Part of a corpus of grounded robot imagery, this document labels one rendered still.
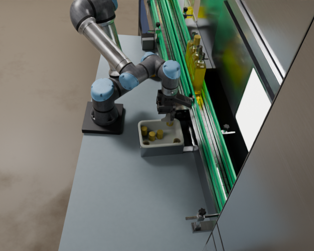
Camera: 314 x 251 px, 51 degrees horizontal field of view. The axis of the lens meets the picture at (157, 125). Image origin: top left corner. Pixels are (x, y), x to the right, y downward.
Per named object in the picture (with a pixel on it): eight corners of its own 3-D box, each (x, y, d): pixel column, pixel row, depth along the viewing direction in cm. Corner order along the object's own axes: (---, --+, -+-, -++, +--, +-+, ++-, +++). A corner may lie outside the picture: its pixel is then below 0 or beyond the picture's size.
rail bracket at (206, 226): (219, 236, 143) (231, 213, 126) (181, 240, 141) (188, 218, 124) (217, 225, 146) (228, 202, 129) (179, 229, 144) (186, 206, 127)
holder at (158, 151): (192, 153, 175) (195, 144, 169) (140, 157, 171) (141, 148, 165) (186, 127, 185) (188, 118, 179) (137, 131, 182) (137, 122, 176)
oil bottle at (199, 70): (201, 94, 184) (207, 64, 168) (191, 94, 184) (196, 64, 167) (198, 87, 188) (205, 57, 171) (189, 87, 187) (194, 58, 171)
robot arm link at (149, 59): (133, 58, 143) (151, 70, 138) (152, 47, 148) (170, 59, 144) (133, 71, 149) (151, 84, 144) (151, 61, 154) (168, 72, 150)
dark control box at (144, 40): (153, 50, 228) (154, 40, 221) (142, 50, 227) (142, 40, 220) (152, 42, 233) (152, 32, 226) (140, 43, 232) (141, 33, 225)
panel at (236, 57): (269, 194, 135) (302, 146, 109) (262, 195, 135) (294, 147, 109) (216, 55, 191) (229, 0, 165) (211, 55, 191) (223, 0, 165)
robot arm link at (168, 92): (177, 77, 150) (180, 90, 145) (176, 85, 153) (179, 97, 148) (160, 78, 149) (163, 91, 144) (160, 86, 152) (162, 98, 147)
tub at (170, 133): (183, 153, 174) (185, 143, 167) (140, 157, 171) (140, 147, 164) (177, 127, 184) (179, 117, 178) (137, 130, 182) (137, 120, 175)
